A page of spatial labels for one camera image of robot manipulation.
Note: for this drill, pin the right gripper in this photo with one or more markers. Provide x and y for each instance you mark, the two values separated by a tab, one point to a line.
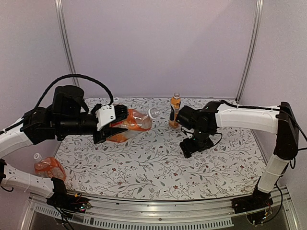
188	150

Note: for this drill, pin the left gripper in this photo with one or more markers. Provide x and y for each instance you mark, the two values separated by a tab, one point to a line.
106	132

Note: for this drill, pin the orange bottle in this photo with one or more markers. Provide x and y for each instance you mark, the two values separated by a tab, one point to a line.
116	101
48	167
136	123

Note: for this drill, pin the yellow dark-label bottle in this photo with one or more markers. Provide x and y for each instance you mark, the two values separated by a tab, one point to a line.
175	103

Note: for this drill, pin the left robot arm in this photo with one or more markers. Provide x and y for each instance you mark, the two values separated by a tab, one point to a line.
67	115

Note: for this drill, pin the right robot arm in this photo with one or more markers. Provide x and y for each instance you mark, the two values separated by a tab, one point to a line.
278	120

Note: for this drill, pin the floral tablecloth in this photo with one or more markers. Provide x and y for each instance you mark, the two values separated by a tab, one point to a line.
151	165

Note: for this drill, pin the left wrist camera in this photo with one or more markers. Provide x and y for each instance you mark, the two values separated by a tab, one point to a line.
106	114

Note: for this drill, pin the aluminium front rail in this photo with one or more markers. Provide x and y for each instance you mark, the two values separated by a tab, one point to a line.
113	213

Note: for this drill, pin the right metal frame post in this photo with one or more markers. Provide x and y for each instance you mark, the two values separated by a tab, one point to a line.
251	49

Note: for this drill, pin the metal frame post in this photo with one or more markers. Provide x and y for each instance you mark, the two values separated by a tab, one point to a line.
251	49
64	36

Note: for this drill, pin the left metal frame post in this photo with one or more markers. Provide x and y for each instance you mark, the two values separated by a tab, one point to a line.
64	36

